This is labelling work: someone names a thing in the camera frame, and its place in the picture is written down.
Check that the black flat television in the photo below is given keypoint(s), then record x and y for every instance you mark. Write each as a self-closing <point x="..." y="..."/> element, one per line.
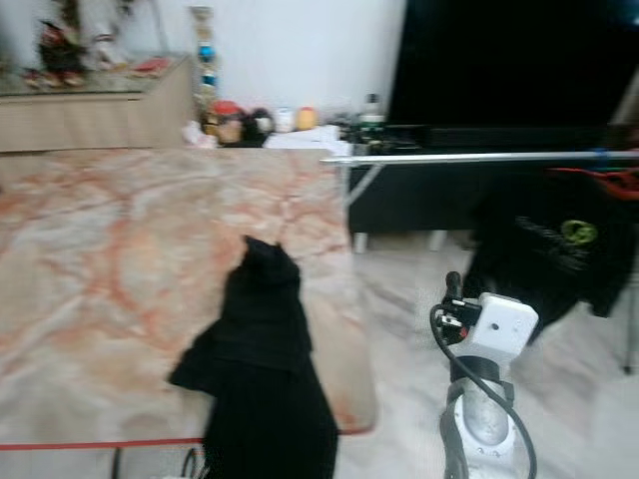
<point x="509" y="60"/>

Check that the silver metal clothes rack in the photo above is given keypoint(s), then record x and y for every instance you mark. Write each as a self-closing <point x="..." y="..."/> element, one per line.
<point x="459" y="157"/>

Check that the black soundbar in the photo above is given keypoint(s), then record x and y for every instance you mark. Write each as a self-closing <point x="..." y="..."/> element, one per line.
<point x="509" y="138"/>

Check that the light wooden sideboard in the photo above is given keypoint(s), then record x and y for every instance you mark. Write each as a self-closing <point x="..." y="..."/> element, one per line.
<point x="100" y="120"/>

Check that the dark bronze incense burner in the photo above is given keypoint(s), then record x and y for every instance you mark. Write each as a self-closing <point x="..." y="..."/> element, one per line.
<point x="62" y="55"/>

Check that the black T-shirt green logo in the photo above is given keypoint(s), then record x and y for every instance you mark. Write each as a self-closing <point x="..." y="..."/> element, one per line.
<point x="549" y="269"/>

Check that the blue plastic hanger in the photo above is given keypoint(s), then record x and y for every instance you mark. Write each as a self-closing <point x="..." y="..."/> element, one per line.
<point x="601" y="157"/>

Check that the red-lidded glass jar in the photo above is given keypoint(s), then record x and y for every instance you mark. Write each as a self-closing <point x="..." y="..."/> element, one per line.
<point x="228" y="125"/>

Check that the black TV console cabinet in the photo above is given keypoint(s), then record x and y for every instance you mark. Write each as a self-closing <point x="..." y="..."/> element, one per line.
<point x="419" y="200"/>

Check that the red envelope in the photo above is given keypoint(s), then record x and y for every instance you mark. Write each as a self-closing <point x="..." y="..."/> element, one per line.
<point x="155" y="65"/>

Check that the stack of white papers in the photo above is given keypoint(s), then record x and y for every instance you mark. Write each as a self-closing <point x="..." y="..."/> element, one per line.
<point x="305" y="140"/>

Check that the plain black garment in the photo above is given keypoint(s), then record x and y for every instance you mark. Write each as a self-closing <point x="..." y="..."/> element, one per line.
<point x="260" y="379"/>

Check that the white round plush toy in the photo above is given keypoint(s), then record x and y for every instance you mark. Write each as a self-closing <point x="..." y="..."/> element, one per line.
<point x="284" y="120"/>

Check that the white gold porcelain statue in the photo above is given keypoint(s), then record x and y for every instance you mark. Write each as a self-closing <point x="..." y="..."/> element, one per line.
<point x="112" y="52"/>

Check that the blue gold trophy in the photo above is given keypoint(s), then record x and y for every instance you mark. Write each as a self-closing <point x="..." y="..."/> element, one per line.
<point x="207" y="52"/>

